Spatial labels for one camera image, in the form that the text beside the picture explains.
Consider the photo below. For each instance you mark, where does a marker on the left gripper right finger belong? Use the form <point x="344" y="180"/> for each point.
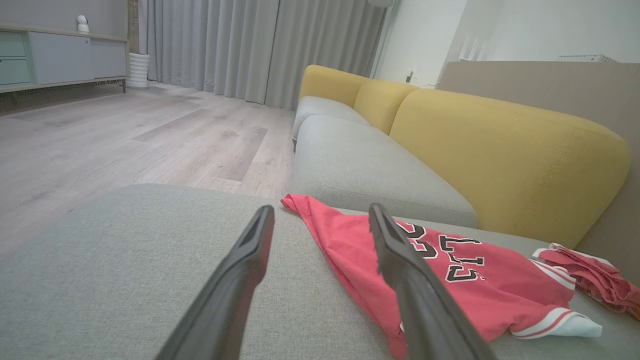
<point x="420" y="305"/>

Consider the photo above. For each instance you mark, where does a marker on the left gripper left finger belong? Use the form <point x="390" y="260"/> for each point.
<point x="225" y="300"/>

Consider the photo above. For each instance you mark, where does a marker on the red basketball jersey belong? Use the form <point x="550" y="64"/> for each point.
<point x="475" y="295"/>

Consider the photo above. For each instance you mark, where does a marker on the red mesh shorts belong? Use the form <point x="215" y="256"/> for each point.
<point x="600" y="272"/>

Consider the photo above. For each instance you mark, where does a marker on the large grey sofa ottoman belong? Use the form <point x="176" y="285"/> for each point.
<point x="125" y="270"/>

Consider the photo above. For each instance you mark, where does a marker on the large yellow sofa back cushion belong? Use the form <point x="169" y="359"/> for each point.
<point x="510" y="165"/>

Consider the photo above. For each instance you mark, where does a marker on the medium yellow sofa back cushion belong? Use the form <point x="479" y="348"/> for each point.
<point x="382" y="105"/>

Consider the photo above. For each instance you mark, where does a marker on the small grey sofa seat cushion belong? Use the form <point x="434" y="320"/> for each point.
<point x="325" y="107"/>

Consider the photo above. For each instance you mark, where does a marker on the small yellow sofa back cushion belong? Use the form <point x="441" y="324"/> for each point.
<point x="330" y="82"/>

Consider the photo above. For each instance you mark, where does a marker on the white ribbed vase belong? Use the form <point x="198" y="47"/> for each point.
<point x="138" y="70"/>

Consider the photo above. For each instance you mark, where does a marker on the grey pleated curtain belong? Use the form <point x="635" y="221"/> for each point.
<point x="250" y="45"/>

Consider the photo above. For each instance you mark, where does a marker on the beige upright panel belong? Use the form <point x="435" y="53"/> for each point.
<point x="575" y="85"/>

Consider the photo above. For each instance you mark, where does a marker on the grey low sideboard cabinet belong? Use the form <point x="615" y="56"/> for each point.
<point x="60" y="57"/>

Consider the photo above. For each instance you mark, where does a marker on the wall power outlet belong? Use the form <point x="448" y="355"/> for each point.
<point x="411" y="76"/>

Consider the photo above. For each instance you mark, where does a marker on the small white round camera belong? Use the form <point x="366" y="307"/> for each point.
<point x="82" y="23"/>

